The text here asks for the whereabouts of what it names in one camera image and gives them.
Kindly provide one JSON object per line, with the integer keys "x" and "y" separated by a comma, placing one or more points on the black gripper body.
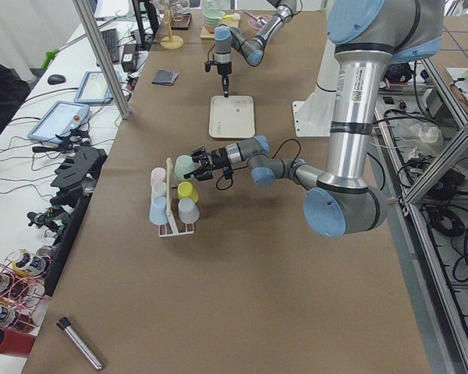
{"x": 218, "y": 159}
{"x": 223, "y": 68}

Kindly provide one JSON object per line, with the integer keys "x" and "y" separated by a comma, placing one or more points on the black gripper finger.
{"x": 203, "y": 173}
{"x": 225, "y": 85}
{"x": 200, "y": 154}

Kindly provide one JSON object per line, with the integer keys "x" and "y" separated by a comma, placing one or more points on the green cup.
{"x": 183, "y": 166}

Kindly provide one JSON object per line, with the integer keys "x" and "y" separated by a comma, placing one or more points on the cream rectangular tray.
{"x": 231, "y": 117}

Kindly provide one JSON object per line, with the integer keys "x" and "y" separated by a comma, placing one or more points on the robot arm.
{"x": 231, "y": 38}
{"x": 368, "y": 37}

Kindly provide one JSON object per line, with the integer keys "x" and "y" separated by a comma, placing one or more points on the yellow cup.
{"x": 187, "y": 190}

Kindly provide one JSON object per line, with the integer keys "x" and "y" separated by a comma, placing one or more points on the grey cup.
{"x": 188, "y": 211}

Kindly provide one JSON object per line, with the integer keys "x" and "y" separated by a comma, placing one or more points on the pink cup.
{"x": 158, "y": 175}

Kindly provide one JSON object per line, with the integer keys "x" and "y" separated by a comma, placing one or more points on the white cup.
{"x": 158, "y": 189}

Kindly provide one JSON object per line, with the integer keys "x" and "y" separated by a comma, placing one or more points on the light blue cup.
{"x": 157, "y": 215}

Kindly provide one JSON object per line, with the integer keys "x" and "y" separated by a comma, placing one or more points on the wooden cutting board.
{"x": 207, "y": 34}

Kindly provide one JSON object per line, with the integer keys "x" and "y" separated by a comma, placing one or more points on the stacked green bowls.
{"x": 211, "y": 19}

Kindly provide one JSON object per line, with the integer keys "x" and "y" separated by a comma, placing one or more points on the pink bowl with ice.
{"x": 258, "y": 22}

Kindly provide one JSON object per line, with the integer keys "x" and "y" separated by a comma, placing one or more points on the wooden mug tree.
{"x": 170, "y": 41}

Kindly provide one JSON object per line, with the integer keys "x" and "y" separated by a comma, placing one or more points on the grey folded cloth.
{"x": 165, "y": 77}

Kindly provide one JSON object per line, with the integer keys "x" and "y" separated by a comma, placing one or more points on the black keyboard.
{"x": 110, "y": 38}

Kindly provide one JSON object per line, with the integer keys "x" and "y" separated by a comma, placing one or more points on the black tool holder stand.
{"x": 75, "y": 180}

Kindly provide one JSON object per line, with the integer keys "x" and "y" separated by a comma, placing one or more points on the far teach pendant tablet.
{"x": 93, "y": 89}

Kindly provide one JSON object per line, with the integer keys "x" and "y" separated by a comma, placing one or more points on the teach pendant tablet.
{"x": 60, "y": 120}
{"x": 93, "y": 89}

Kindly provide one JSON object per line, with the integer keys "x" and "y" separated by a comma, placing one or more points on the near teach pendant tablet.
{"x": 60, "y": 120}

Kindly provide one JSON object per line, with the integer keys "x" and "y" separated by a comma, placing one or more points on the black computer mouse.
{"x": 56, "y": 79}

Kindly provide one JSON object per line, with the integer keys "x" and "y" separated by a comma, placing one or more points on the metal cylinder with black cap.
{"x": 65, "y": 325}

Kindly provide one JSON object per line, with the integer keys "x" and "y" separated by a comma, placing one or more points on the red cylinder can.
{"x": 15, "y": 343}

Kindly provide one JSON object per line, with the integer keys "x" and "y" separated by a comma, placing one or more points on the white wire cup rack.
{"x": 171, "y": 229}

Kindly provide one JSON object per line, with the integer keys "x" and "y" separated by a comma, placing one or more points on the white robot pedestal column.
{"x": 313, "y": 117}

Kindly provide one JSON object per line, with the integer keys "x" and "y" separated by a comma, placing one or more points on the aluminium frame post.
{"x": 97, "y": 44}

